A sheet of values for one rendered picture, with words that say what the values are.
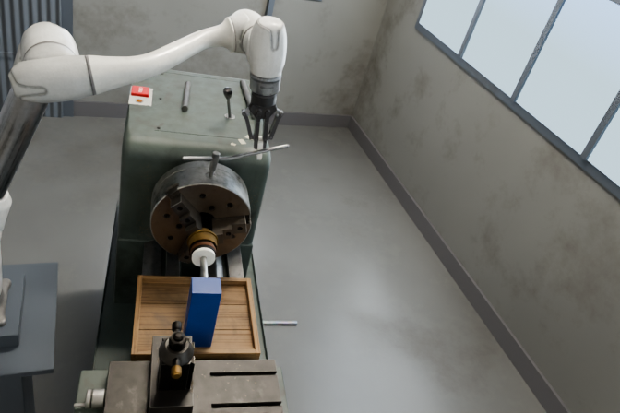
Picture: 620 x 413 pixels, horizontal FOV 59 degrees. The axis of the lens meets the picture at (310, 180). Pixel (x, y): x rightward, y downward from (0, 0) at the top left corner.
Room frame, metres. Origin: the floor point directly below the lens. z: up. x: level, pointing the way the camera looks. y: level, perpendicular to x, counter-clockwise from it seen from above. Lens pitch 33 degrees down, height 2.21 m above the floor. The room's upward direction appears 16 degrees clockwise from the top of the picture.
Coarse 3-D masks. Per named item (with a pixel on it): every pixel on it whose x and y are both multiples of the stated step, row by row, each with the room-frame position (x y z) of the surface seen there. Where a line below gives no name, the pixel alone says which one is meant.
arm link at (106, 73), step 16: (240, 16) 1.56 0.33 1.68; (256, 16) 1.57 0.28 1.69; (208, 32) 1.49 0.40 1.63; (224, 32) 1.51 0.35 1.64; (240, 32) 1.51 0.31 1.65; (160, 48) 1.35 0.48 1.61; (176, 48) 1.37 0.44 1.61; (192, 48) 1.42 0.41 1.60; (208, 48) 1.49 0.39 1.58; (240, 48) 1.51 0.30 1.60; (96, 64) 1.20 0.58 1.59; (112, 64) 1.22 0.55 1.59; (128, 64) 1.24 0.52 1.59; (144, 64) 1.26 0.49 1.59; (160, 64) 1.30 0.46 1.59; (176, 64) 1.36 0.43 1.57; (96, 80) 1.18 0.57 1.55; (112, 80) 1.20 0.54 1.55; (128, 80) 1.23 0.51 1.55
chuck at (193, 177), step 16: (176, 176) 1.36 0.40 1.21; (192, 176) 1.35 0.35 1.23; (224, 176) 1.40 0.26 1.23; (160, 192) 1.32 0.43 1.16; (192, 192) 1.31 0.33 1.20; (208, 192) 1.33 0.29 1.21; (224, 192) 1.34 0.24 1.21; (240, 192) 1.38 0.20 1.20; (160, 208) 1.28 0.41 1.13; (208, 208) 1.33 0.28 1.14; (224, 208) 1.35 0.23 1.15; (240, 208) 1.36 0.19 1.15; (160, 224) 1.28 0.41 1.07; (176, 224) 1.30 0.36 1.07; (208, 224) 1.38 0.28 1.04; (160, 240) 1.28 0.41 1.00; (176, 240) 1.30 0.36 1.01; (224, 240) 1.35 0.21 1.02; (240, 240) 1.37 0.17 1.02
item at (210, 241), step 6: (204, 228) 1.27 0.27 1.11; (192, 234) 1.23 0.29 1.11; (198, 234) 1.23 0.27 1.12; (204, 234) 1.23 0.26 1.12; (210, 234) 1.25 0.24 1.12; (192, 240) 1.21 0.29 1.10; (198, 240) 1.21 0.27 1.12; (204, 240) 1.22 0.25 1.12; (210, 240) 1.22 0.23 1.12; (216, 240) 1.25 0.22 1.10; (192, 246) 1.19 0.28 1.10; (198, 246) 1.19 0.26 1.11; (204, 246) 1.19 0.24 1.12; (210, 246) 1.20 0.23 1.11; (216, 246) 1.23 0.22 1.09; (192, 252) 1.18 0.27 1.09; (216, 252) 1.23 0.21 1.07
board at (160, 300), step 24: (144, 288) 1.18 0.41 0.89; (168, 288) 1.21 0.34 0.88; (240, 288) 1.30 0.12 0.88; (144, 312) 1.09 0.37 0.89; (168, 312) 1.12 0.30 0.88; (240, 312) 1.20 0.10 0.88; (144, 336) 1.01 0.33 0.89; (216, 336) 1.08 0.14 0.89; (240, 336) 1.10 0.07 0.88; (144, 360) 0.94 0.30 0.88
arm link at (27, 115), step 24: (48, 24) 1.33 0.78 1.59; (24, 48) 1.23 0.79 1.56; (72, 48) 1.28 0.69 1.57; (0, 120) 1.22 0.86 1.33; (24, 120) 1.23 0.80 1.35; (0, 144) 1.20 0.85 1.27; (24, 144) 1.23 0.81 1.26; (0, 168) 1.19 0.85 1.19; (0, 192) 1.19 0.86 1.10; (0, 216) 1.17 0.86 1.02; (0, 240) 1.15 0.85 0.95
